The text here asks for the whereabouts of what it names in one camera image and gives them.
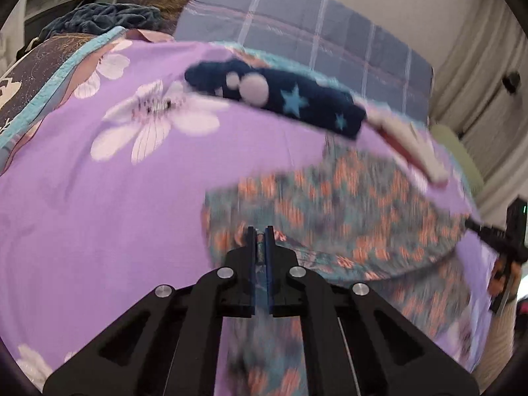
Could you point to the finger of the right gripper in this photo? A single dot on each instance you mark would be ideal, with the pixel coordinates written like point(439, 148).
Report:
point(501, 241)

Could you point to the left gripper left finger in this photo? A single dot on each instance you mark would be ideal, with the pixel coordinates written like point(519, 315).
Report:
point(168, 342)

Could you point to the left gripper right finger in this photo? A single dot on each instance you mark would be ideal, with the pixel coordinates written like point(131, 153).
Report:
point(354, 342)

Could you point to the teal floral shirt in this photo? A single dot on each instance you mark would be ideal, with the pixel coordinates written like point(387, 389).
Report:
point(357, 216)

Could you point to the right forearm beige sleeve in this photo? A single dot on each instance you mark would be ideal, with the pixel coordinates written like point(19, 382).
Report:
point(498, 348)

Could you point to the right hand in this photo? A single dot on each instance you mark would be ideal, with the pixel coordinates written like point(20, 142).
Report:
point(498, 280)

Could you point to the green pillow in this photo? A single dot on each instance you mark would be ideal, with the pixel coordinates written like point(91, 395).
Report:
point(448, 139)

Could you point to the folded beige garment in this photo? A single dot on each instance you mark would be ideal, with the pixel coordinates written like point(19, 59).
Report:
point(377, 115)

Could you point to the folded pink garment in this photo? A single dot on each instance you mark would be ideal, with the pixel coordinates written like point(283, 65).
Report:
point(407, 141)

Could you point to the purple floral bedsheet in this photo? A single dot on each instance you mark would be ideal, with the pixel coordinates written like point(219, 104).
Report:
point(85, 232)

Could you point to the black floor lamp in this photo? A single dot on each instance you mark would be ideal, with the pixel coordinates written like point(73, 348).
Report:
point(511, 82)

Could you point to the blue plaid pillow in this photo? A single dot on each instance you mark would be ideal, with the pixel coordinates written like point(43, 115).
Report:
point(321, 36)

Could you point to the navy star fleece garment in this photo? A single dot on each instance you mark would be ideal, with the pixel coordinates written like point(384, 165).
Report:
point(283, 93)

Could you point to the dark patterned quilt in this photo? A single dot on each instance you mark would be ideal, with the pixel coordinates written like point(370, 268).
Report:
point(51, 70)

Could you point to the teal fuzzy blanket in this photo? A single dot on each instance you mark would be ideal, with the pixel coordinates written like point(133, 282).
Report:
point(99, 18)

